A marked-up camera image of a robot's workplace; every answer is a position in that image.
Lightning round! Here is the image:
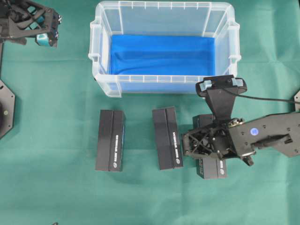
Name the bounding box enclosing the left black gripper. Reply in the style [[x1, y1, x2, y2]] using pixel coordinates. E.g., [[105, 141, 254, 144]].
[[0, 0, 62, 47]]

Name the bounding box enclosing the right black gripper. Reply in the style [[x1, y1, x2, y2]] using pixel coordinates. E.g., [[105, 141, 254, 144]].
[[182, 122, 254, 166]]

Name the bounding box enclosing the black camera box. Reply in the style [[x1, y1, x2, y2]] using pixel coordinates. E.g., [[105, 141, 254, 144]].
[[95, 110, 125, 172], [152, 107, 183, 170], [193, 114, 227, 180]]

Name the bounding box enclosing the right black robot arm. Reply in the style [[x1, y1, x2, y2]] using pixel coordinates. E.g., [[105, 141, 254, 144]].
[[182, 112, 300, 166]]

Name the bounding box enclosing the clear plastic storage case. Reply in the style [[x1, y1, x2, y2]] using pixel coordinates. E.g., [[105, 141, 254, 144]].
[[88, 0, 241, 98]]

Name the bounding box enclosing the blue foam liner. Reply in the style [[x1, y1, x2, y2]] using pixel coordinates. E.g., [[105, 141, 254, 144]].
[[109, 35, 216, 77]]

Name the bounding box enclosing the green table cloth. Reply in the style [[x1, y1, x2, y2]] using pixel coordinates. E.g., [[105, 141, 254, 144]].
[[0, 0, 300, 225]]

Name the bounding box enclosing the black aluminium frame rail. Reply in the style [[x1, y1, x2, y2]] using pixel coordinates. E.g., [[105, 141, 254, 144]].
[[0, 43, 4, 74]]

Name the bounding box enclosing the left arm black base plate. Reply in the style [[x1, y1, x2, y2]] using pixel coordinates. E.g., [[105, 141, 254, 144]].
[[0, 80, 15, 138]]

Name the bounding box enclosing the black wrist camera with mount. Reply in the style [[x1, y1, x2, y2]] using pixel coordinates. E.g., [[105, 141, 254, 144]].
[[195, 75, 247, 121]]

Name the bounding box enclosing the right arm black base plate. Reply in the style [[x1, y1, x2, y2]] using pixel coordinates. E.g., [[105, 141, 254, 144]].
[[294, 90, 300, 112]]

